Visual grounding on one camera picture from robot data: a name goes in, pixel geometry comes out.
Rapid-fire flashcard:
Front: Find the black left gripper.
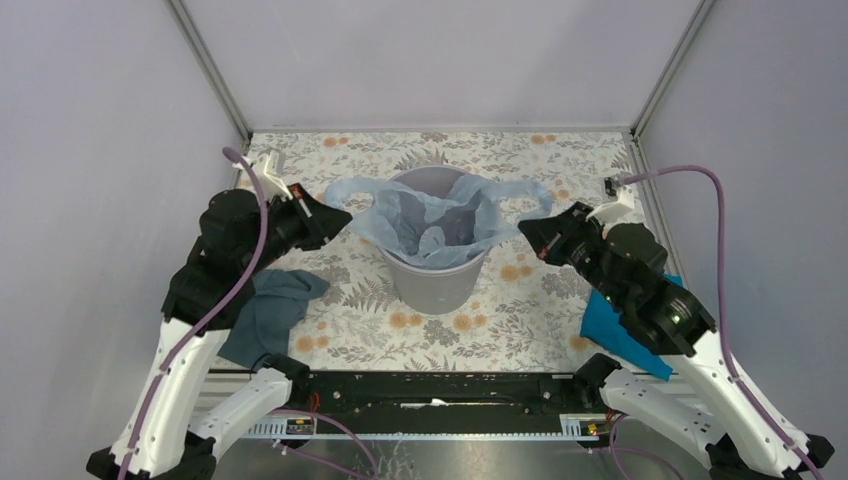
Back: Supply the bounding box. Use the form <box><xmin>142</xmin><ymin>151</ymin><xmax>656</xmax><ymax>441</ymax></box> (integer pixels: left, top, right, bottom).
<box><xmin>241</xmin><ymin>180</ymin><xmax>353</xmax><ymax>274</ymax></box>

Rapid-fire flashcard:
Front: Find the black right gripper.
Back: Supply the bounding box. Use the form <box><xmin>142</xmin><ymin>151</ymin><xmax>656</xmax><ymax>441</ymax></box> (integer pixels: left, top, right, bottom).
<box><xmin>517</xmin><ymin>200</ymin><xmax>627</xmax><ymax>307</ymax></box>

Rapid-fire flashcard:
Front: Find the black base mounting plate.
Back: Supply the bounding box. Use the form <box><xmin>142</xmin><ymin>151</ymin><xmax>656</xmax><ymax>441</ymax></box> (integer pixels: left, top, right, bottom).
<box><xmin>284</xmin><ymin>371</ymin><xmax>608</xmax><ymax>424</ymax></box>

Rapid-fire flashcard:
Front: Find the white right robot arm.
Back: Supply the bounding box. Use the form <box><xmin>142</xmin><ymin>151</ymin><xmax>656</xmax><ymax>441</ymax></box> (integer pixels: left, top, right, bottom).
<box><xmin>518</xmin><ymin>202</ymin><xmax>834</xmax><ymax>479</ymax></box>

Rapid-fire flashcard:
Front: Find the grey-blue cloth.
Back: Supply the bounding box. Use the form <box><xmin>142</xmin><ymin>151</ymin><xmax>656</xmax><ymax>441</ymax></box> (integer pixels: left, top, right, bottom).
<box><xmin>218</xmin><ymin>270</ymin><xmax>330</xmax><ymax>370</ymax></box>

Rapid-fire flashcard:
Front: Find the bright blue cloth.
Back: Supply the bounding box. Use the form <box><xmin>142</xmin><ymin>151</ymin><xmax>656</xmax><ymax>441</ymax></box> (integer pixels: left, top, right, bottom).
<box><xmin>580</xmin><ymin>290</ymin><xmax>673</xmax><ymax>381</ymax></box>

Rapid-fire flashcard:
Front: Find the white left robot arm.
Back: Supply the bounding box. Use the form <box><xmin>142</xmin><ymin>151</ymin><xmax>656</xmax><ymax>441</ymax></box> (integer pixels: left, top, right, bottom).
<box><xmin>86</xmin><ymin>184</ymin><xmax>352</xmax><ymax>479</ymax></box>

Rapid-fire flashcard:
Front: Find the light blue plastic trash bag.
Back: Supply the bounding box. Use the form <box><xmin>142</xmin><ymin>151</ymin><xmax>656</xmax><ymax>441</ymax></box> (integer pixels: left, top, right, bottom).
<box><xmin>325</xmin><ymin>174</ymin><xmax>553</xmax><ymax>270</ymax></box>

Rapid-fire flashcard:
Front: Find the slotted cable duct rail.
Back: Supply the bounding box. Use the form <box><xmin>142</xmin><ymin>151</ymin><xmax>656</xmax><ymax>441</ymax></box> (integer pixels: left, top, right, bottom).
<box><xmin>242</xmin><ymin>415</ymin><xmax>602</xmax><ymax>442</ymax></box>

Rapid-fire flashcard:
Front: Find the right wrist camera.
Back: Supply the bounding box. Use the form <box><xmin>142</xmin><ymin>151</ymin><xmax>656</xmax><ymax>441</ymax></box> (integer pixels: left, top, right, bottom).
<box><xmin>586</xmin><ymin>177</ymin><xmax>636</xmax><ymax>224</ymax></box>

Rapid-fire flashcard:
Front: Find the grey plastic trash bin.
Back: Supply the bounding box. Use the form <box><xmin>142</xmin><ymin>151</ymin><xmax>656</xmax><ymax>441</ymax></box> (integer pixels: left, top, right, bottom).
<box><xmin>378</xmin><ymin>165</ymin><xmax>489</xmax><ymax>315</ymax></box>

